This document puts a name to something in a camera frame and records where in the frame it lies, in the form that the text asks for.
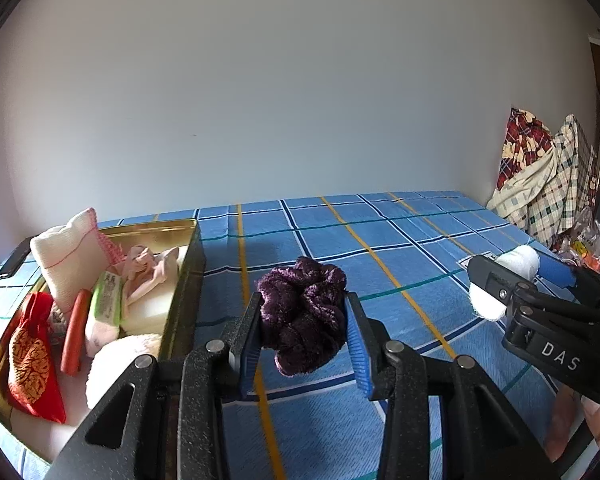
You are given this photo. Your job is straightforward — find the green and white box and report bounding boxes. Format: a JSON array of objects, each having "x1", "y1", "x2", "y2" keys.
[{"x1": 89, "y1": 271, "x2": 126, "y2": 331}]

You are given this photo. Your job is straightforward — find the red floral cloth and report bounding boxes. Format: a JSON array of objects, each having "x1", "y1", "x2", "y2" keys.
[{"x1": 497, "y1": 106, "x2": 553, "y2": 193}]

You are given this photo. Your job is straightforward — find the person's right hand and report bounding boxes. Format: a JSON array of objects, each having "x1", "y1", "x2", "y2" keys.
[{"x1": 544, "y1": 387, "x2": 600, "y2": 462}]

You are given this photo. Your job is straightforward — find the red embroidered pouch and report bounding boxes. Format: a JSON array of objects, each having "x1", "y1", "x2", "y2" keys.
[{"x1": 7, "y1": 291, "x2": 67, "y2": 423}]

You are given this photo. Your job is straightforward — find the clear plastic bag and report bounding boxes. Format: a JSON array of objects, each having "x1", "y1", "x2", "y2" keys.
[{"x1": 552, "y1": 207, "x2": 600, "y2": 273}]

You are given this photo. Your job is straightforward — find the beige plaid cloth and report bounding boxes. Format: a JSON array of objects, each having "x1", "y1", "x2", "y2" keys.
[{"x1": 487, "y1": 114, "x2": 598, "y2": 248}]

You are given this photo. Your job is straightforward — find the blue plaid tablecloth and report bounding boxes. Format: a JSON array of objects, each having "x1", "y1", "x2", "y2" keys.
[{"x1": 0, "y1": 190, "x2": 581, "y2": 480}]

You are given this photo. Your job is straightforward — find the dark purple velvet scrunchie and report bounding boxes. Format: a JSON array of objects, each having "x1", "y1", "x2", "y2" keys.
[{"x1": 256, "y1": 256, "x2": 350, "y2": 378}]

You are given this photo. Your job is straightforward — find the red stick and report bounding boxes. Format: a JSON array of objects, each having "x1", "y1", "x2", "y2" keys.
[{"x1": 61, "y1": 289, "x2": 92, "y2": 375}]

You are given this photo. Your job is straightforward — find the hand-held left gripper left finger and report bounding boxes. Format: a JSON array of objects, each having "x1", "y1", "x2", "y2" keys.
[{"x1": 47, "y1": 290, "x2": 265, "y2": 480}]

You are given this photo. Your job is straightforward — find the gold metal tin box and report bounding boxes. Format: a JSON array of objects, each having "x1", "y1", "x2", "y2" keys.
[{"x1": 0, "y1": 218, "x2": 204, "y2": 463}]

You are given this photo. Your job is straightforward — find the white knitted sock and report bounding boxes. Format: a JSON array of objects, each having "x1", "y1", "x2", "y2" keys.
[{"x1": 30, "y1": 207, "x2": 118, "y2": 301}]

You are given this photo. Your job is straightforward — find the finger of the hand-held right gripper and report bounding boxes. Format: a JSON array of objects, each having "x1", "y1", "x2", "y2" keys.
[
  {"x1": 467, "y1": 255, "x2": 536, "y2": 306},
  {"x1": 536, "y1": 254, "x2": 600, "y2": 292}
]

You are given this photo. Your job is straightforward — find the black phone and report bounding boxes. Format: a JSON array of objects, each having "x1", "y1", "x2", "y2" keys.
[{"x1": 0, "y1": 247, "x2": 33, "y2": 281}]

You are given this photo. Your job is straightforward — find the white foam sponge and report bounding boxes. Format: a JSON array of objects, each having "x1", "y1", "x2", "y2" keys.
[{"x1": 122, "y1": 287, "x2": 178, "y2": 336}]

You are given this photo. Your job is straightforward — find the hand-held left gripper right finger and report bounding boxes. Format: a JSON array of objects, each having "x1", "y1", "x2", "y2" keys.
[{"x1": 344, "y1": 291, "x2": 556, "y2": 480}]

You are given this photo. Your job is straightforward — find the pink drawstring bag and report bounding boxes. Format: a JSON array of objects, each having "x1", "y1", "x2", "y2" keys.
[{"x1": 120, "y1": 244, "x2": 186, "y2": 301}]

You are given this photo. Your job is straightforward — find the white bandage roll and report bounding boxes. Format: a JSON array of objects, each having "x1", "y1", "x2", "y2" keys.
[{"x1": 469, "y1": 245, "x2": 541, "y2": 321}]

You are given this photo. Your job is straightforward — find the white fluffy scrunchie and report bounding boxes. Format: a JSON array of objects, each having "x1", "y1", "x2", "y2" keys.
[{"x1": 84, "y1": 317, "x2": 163, "y2": 411}]

